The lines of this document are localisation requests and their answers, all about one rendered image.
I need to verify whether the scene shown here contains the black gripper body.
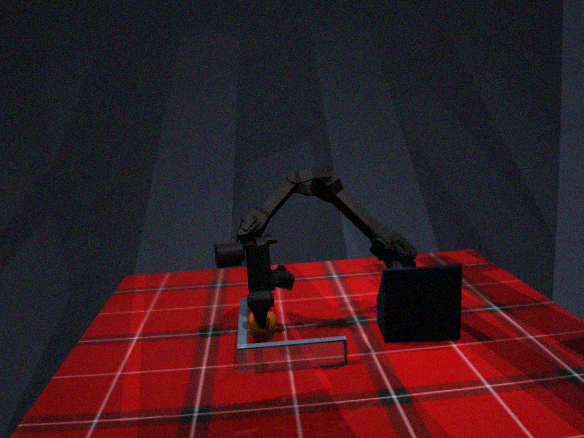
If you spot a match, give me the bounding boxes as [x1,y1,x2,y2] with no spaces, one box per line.
[247,262,274,309]

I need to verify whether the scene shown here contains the grey l-shaped low wall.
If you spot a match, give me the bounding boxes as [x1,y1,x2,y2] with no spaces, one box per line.
[237,298,347,365]

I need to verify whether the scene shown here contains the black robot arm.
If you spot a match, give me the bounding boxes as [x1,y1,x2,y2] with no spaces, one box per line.
[214,166,418,291]

